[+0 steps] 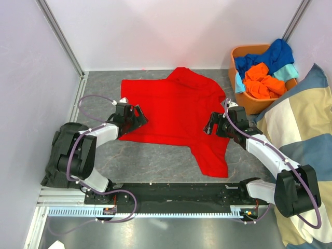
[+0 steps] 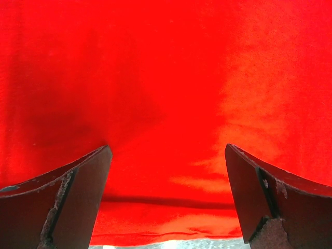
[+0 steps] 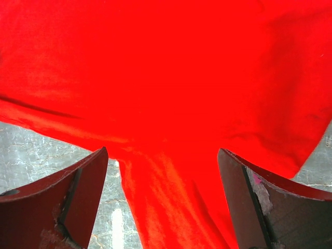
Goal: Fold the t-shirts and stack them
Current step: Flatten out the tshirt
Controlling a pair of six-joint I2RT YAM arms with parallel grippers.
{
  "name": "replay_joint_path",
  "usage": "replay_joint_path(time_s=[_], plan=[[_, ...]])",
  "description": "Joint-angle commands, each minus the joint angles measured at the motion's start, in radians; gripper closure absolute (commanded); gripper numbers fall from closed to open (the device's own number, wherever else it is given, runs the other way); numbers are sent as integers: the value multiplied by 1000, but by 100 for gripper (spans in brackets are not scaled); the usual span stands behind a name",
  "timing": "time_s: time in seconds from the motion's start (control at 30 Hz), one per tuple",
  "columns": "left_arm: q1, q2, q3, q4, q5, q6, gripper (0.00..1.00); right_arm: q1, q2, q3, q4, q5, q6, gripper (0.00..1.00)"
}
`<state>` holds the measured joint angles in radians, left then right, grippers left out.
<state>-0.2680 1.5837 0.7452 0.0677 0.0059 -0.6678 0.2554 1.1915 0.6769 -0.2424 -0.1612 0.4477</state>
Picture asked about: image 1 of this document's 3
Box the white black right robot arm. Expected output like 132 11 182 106
204 105 322 228

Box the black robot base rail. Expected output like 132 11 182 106
85 182 267 206

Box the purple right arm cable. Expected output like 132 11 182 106
223 98 322 229

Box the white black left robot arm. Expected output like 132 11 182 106
55 103 148 204

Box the red t shirt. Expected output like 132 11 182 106
121 67 229 178

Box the white object bottom left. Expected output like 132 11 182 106
48 240 65 249

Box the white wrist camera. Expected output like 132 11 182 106
222 98 238 111
112 97 129 106

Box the blue and beige checked pillow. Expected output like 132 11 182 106
255 64 331 248

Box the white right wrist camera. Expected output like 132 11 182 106
222 98 238 111

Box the light blue slotted cable duct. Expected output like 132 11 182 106
48 206 244 219

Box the blue and teal t shirt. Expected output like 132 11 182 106
234 39 298 93

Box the aluminium corner frame post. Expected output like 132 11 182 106
36 0 85 78

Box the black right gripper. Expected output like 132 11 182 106
203 112 236 139

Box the dark green striped folded shirt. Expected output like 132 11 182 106
41 122 88 189

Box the orange plastic laundry basket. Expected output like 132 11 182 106
229 45 296 115

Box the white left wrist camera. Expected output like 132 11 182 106
112 97 129 106

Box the right aluminium corner post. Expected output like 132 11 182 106
282 0 312 42

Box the orange t shirt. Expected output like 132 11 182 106
242 63 287 99

